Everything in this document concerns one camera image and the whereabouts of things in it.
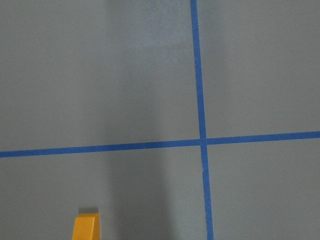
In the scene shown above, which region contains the orange trapezoid block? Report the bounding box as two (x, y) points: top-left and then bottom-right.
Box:
(72, 213), (101, 240)

